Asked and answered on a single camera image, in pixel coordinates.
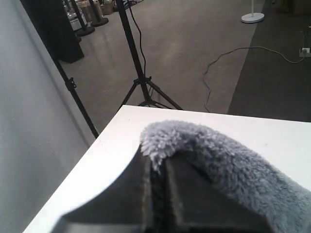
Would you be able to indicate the grey-blue fluffy towel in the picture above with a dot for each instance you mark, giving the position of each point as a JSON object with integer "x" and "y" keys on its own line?
{"x": 234, "y": 170}

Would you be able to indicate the black stanchion base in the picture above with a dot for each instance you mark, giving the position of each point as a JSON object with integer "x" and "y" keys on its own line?
{"x": 85, "y": 30}

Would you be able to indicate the floor power socket box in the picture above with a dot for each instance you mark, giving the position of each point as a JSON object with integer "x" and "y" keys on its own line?
{"x": 305, "y": 50}

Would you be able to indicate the black light stand pole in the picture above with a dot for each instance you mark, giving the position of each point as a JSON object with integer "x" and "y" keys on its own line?
{"x": 70, "y": 85}

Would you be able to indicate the black tripod light stand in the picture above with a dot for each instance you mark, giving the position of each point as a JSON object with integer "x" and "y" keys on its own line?
{"x": 141, "y": 79}

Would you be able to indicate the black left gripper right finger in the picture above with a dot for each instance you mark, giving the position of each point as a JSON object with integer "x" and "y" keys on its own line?
{"x": 195, "y": 207}

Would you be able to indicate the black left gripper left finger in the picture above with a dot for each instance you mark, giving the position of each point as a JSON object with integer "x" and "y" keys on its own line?
{"x": 124, "y": 207}

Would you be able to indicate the grey backdrop cloth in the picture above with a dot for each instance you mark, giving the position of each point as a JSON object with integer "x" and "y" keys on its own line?
{"x": 42, "y": 133}

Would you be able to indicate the white round floor stand base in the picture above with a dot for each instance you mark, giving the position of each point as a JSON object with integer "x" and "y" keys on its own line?
{"x": 252, "y": 17}

